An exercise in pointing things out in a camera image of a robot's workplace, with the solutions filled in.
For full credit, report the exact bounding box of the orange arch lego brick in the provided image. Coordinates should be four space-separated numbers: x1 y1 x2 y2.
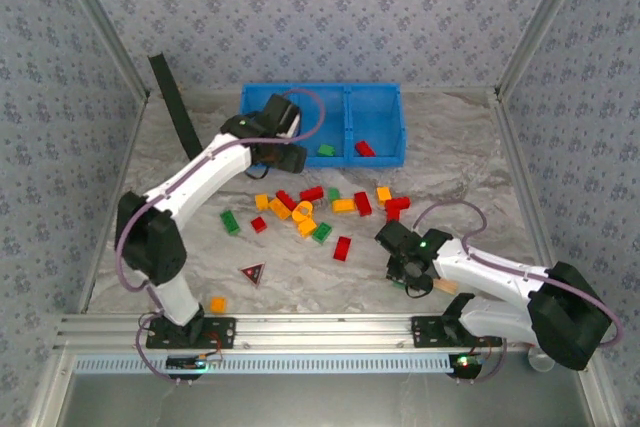
291 200 315 223

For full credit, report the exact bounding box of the blue three-compartment bin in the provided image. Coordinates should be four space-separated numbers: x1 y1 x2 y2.
239 81 406 170

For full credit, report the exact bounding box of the small circuit board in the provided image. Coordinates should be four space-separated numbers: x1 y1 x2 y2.
447 352 487 381
166 355 209 372

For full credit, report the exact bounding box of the red triangle sign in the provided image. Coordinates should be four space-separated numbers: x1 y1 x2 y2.
238 261 267 291

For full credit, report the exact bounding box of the black foam strip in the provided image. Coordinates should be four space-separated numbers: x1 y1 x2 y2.
148 52 205 161

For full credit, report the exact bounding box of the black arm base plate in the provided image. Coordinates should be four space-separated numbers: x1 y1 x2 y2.
410 315 503 349
144 315 238 350

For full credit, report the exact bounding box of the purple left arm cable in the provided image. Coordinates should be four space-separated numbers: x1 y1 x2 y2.
114 88 327 387

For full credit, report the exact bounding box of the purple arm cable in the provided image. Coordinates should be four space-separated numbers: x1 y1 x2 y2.
114 88 327 387
413 199 625 384

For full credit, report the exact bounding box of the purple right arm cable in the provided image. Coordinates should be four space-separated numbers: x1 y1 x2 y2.
413 199 625 384

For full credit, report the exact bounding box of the long aluminium mounting rail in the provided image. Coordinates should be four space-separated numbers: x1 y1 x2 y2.
53 313 534 352

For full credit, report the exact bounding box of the thin red black wire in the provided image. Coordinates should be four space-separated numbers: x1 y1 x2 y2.
202 330 226 363
469 332 496 363

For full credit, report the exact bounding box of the light blue slotted cable duct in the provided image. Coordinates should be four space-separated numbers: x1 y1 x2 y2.
73 352 457 375

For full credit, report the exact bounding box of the aluminium side rail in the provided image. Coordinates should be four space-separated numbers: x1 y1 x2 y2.
77 94 151 316
492 89 557 271

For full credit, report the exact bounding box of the aluminium frame post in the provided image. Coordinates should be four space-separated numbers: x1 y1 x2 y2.
49 0 151 101
572 351 624 427
27 351 76 427
493 0 600 101

